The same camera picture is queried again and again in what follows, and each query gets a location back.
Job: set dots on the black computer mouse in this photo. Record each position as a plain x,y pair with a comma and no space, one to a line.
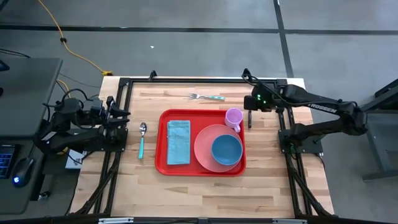
22,172

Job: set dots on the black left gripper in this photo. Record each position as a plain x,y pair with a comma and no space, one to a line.
99,113

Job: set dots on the pink plastic mug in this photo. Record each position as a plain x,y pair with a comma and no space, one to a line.
234,117

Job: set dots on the white printed box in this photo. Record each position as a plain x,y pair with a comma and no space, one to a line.
74,160

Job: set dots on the grey side desk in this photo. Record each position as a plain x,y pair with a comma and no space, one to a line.
25,93

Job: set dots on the teal cloth napkin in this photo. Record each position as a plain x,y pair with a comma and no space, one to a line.
178,143

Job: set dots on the blue plastic bowl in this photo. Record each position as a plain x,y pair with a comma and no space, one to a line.
227,150

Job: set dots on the pink plastic plate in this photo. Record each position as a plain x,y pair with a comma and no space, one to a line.
203,146

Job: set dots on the black backlit keyboard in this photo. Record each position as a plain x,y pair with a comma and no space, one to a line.
5,161

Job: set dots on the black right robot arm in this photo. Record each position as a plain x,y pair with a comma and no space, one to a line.
323,107

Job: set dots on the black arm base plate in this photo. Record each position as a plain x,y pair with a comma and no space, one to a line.
115,144
312,146

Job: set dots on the dark metal stand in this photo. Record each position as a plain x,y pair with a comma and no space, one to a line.
377,140

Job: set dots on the black aluminium table frame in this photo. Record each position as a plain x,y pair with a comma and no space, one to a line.
202,81

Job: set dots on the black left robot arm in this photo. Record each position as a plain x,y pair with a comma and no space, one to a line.
65,124

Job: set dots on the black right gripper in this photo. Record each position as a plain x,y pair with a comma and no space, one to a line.
264,99

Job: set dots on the red plastic tray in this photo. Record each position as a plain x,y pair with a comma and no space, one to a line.
161,143

